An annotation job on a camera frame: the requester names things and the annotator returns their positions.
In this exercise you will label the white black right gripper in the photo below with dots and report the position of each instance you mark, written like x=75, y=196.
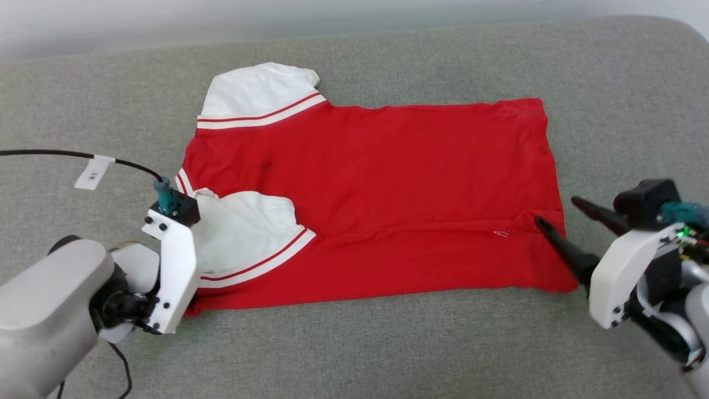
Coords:
x=626, y=271

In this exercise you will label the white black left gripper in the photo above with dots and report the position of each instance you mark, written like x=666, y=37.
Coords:
x=177, y=266

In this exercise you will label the red and white shirt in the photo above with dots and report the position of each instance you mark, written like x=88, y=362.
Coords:
x=399, y=183

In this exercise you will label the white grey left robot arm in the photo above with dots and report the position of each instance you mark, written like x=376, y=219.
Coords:
x=44, y=310

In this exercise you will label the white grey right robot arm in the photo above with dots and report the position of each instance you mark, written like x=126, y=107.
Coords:
x=698, y=316

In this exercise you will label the grey fabric sofa seat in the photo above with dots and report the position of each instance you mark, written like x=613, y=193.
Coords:
x=354, y=354

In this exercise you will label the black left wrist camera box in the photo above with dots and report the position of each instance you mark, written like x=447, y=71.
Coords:
x=185, y=210

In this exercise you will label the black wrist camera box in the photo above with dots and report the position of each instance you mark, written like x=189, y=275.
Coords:
x=185, y=210
x=645, y=202

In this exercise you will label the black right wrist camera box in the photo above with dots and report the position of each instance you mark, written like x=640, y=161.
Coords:
x=645, y=202

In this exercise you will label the teal left camera connector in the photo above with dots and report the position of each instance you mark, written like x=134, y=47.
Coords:
x=165, y=197

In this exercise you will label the teal camera connector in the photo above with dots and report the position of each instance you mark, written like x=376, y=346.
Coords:
x=165, y=197
x=684, y=213

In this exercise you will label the teal right camera connector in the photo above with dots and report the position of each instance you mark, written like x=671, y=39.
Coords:
x=684, y=213

